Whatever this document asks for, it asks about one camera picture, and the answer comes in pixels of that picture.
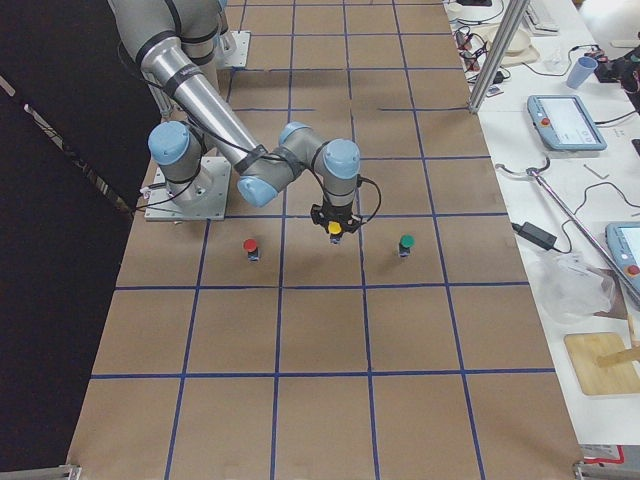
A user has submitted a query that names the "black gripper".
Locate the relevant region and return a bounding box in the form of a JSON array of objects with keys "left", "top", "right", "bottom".
[{"left": 310, "top": 200, "right": 361, "bottom": 231}]

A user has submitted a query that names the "yellow push button switch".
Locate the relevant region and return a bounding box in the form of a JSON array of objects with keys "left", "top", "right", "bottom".
[{"left": 327, "top": 221, "right": 343, "bottom": 245}]

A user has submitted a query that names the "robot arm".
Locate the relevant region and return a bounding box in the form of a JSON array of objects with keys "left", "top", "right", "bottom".
[{"left": 110, "top": 1, "right": 363, "bottom": 240}]

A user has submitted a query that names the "metal walking cane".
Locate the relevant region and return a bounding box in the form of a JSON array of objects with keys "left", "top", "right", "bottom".
[{"left": 495, "top": 156, "right": 639, "bottom": 303}]

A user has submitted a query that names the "black power adapter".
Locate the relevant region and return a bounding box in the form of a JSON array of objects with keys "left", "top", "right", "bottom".
[{"left": 517, "top": 222, "right": 557, "bottom": 250}]

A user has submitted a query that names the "clear plastic bag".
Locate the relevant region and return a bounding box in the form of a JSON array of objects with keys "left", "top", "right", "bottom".
[{"left": 530, "top": 252, "right": 615, "bottom": 324}]

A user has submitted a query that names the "upper teach pendant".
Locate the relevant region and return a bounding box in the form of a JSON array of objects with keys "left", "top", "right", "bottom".
[{"left": 526, "top": 95, "right": 607, "bottom": 152}]

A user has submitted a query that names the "teach pendant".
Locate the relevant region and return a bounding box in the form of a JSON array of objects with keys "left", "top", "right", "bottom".
[
  {"left": 605, "top": 221, "right": 639, "bottom": 301},
  {"left": 526, "top": 95, "right": 607, "bottom": 152}
]

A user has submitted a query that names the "beige bowl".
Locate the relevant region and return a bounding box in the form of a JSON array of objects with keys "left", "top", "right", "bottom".
[{"left": 469, "top": 22, "right": 532, "bottom": 56}]

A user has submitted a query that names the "black curtain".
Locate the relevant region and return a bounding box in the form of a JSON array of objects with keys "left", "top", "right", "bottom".
[{"left": 1, "top": 1, "right": 159, "bottom": 471}]

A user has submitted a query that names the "wooden cutting board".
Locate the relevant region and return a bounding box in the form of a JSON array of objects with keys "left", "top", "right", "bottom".
[{"left": 564, "top": 332, "right": 639, "bottom": 396}]

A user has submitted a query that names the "lower teach pendant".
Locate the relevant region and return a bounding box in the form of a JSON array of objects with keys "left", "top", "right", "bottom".
[{"left": 605, "top": 221, "right": 639, "bottom": 301}]

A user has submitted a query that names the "blue plastic cup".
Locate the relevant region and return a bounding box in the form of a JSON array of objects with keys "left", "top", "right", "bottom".
[{"left": 566, "top": 56, "right": 598, "bottom": 89}]

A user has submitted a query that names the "green push button switch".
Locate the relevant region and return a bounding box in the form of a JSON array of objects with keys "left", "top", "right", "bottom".
[{"left": 398, "top": 234, "right": 415, "bottom": 258}]

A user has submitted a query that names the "red push button switch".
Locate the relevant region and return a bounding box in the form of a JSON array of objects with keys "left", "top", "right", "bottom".
[{"left": 243, "top": 238, "right": 261, "bottom": 262}]

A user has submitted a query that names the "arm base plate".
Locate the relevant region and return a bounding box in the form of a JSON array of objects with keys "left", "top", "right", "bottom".
[
  {"left": 144, "top": 156, "right": 231, "bottom": 222},
  {"left": 215, "top": 30, "right": 251, "bottom": 69}
]

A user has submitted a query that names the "aluminium frame post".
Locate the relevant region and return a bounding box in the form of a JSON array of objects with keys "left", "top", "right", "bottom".
[{"left": 468, "top": 0, "right": 529, "bottom": 114}]

